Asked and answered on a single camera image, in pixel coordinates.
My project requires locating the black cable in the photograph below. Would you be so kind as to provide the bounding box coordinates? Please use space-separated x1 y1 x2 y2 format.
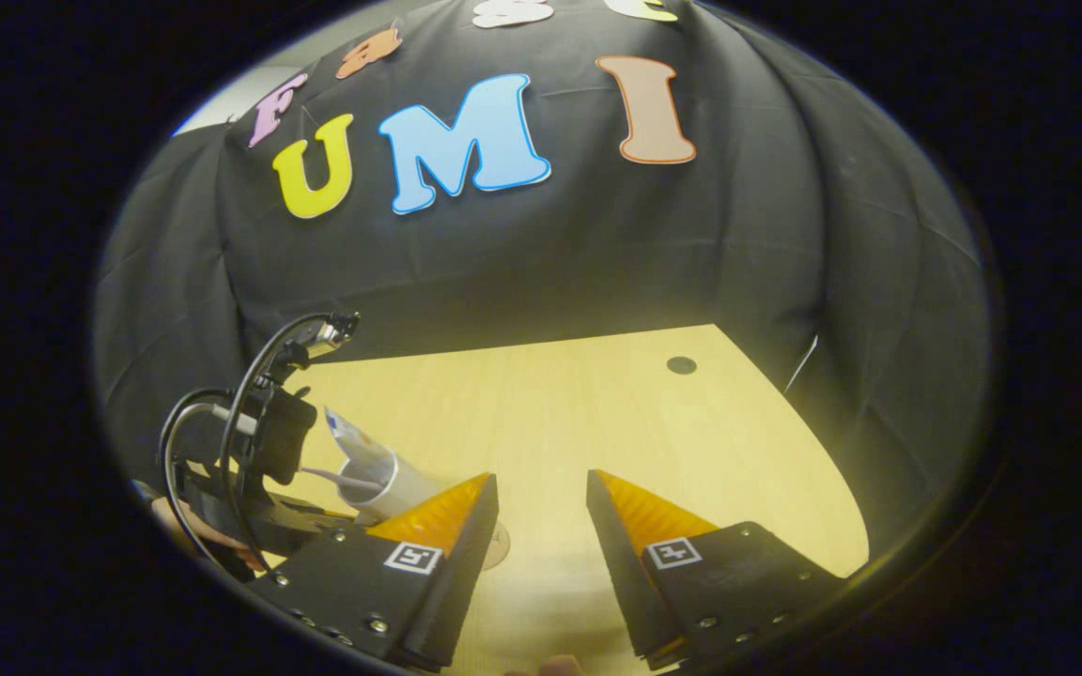
159 388 237 562
219 313 340 569

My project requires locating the white cup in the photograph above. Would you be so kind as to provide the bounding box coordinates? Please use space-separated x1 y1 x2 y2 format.
339 449 450 527

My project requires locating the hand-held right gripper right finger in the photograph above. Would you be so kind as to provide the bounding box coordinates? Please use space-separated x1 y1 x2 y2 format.
586 469 847 669

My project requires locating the wooden desktop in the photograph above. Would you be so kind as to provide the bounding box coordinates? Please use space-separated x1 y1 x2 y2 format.
259 324 871 676

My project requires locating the white toothpaste tube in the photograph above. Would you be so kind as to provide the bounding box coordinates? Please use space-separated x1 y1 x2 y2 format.
323 406 394 470

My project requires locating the black backdrop cloth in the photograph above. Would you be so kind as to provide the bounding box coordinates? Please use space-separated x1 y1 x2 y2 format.
95 0 993 555

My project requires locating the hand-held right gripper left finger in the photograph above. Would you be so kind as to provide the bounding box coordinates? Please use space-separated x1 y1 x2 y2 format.
250 472 501 673

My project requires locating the thin white cable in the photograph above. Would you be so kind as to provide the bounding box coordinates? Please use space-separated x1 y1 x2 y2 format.
785 333 820 397

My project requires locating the white toothbrush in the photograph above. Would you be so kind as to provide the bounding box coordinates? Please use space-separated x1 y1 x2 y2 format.
301 466 384 496

